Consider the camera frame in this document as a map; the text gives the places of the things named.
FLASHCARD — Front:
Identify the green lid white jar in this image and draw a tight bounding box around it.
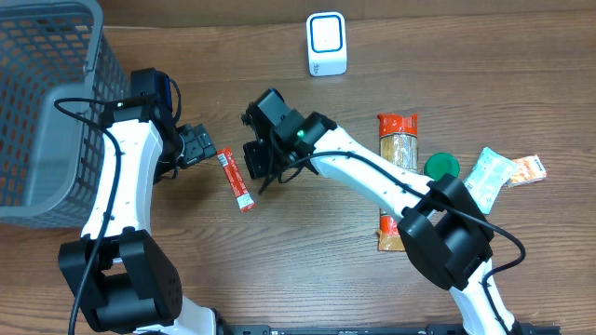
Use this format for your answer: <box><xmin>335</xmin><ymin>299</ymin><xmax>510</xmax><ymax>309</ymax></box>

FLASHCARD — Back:
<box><xmin>423</xmin><ymin>153</ymin><xmax>461</xmax><ymax>181</ymax></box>

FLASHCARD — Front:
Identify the orange tissue pack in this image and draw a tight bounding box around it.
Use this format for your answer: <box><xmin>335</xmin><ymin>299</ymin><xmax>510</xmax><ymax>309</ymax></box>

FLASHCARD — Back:
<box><xmin>507</xmin><ymin>154</ymin><xmax>548</xmax><ymax>187</ymax></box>

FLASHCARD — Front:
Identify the orange long noodle package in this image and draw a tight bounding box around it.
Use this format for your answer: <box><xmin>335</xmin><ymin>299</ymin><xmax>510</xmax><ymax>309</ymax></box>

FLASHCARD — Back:
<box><xmin>377</xmin><ymin>114</ymin><xmax>418</xmax><ymax>251</ymax></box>

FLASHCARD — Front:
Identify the red snack stick packet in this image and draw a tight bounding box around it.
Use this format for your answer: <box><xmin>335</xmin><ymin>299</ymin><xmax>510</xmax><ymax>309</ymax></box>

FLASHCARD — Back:
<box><xmin>217</xmin><ymin>147</ymin><xmax>255</xmax><ymax>212</ymax></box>

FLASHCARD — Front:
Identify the grey plastic mesh basket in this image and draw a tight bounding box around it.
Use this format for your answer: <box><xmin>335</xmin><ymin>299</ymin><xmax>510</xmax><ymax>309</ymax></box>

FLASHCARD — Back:
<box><xmin>1</xmin><ymin>0</ymin><xmax>130</xmax><ymax>228</ymax></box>

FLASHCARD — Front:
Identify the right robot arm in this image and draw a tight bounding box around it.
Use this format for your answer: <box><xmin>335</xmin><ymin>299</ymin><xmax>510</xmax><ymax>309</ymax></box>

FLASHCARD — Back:
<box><xmin>241</xmin><ymin>88</ymin><xmax>524</xmax><ymax>334</ymax></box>

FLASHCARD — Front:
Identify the white barcode scanner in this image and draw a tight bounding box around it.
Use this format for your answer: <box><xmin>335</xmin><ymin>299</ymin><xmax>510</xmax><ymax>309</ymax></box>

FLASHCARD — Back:
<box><xmin>305</xmin><ymin>11</ymin><xmax>347</xmax><ymax>76</ymax></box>

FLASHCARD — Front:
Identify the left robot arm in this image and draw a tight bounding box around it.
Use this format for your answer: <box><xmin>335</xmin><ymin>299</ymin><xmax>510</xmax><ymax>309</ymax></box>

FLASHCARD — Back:
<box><xmin>59</xmin><ymin>68</ymin><xmax>226</xmax><ymax>335</ymax></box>

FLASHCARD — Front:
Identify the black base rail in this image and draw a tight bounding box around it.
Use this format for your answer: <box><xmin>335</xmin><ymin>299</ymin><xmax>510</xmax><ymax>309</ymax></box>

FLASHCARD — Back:
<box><xmin>223</xmin><ymin>324</ymin><xmax>562</xmax><ymax>335</ymax></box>

